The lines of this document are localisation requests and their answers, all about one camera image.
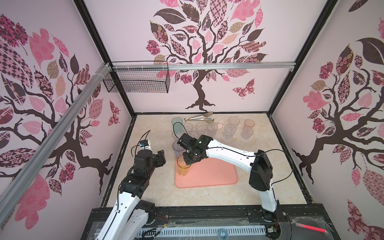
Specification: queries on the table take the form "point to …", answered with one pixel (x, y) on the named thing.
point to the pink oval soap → (219, 125)
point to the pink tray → (206, 172)
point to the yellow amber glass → (182, 167)
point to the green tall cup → (177, 127)
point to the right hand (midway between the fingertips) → (188, 158)
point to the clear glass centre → (201, 127)
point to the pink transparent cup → (249, 122)
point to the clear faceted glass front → (229, 130)
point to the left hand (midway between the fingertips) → (159, 154)
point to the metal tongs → (201, 118)
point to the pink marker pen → (311, 228)
